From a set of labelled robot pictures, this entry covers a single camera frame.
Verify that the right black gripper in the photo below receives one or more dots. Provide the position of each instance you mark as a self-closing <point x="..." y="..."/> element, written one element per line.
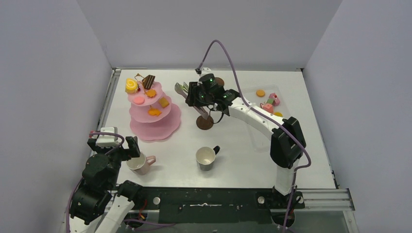
<point x="192" y="96"/>

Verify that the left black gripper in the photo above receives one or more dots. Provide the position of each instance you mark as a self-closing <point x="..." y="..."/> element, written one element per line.
<point x="133" y="150"/>

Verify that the metal serving tongs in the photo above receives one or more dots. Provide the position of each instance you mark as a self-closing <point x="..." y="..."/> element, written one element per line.
<point x="183" y="90"/>

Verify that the yellow square biscuit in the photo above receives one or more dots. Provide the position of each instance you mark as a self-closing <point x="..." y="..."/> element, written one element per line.
<point x="163" y="102"/>

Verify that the orange flower cookie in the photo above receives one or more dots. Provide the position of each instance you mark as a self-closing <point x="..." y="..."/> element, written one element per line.
<point x="154" y="112"/>

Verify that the pink round macaron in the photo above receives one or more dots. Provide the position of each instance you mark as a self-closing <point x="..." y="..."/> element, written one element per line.
<point x="139" y="100"/>

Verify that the orange scalloped cookie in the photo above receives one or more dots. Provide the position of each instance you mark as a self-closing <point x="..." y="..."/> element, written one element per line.
<point x="151" y="93"/>

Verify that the chocolate layered cake slice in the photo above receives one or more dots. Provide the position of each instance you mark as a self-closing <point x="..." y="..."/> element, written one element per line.
<point x="148" y="81"/>

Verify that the yellow swirl roll cake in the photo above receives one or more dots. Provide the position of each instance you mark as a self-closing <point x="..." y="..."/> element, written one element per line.
<point x="131" y="86"/>

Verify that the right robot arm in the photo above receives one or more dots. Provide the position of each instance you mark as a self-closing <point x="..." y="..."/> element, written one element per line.
<point x="285" y="134"/>

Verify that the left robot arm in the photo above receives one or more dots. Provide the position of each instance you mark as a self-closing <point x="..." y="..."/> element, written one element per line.
<point x="99" y="204"/>

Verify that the pink teacup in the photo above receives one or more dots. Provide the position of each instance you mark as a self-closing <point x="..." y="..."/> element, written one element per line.
<point x="141" y="165"/>

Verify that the far dark wooden coaster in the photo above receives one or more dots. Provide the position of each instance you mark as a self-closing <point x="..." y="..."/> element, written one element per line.
<point x="219" y="81"/>

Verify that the dark wooden coaster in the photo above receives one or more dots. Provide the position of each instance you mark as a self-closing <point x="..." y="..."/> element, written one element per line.
<point x="204" y="123"/>
<point x="219" y="81"/>

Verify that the near dark wooden coaster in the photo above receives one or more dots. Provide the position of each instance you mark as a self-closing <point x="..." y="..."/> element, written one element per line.
<point x="204" y="123"/>

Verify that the pink three-tier cake stand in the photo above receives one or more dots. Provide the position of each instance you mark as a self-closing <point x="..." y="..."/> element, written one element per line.
<point x="150" y="128"/>

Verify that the orange round macaron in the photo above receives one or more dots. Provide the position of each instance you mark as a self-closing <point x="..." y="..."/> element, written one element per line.
<point x="260" y="93"/>

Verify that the black mug white inside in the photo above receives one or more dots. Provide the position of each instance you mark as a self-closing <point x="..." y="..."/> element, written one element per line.
<point x="206" y="156"/>

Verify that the pink green cube cake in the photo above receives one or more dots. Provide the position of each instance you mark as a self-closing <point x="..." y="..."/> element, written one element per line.
<point x="273" y="99"/>

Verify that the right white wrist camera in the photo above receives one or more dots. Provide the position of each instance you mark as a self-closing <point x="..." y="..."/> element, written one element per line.
<point x="203" y="71"/>

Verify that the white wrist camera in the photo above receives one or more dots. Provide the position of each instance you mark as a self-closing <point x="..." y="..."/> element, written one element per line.
<point x="203" y="71"/>
<point x="106" y="141"/>

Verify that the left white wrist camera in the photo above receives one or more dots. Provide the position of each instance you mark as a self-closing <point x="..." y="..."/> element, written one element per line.
<point x="106" y="141"/>

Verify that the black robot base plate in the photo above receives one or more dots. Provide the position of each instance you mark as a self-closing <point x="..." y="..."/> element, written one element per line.
<point x="215" y="205"/>

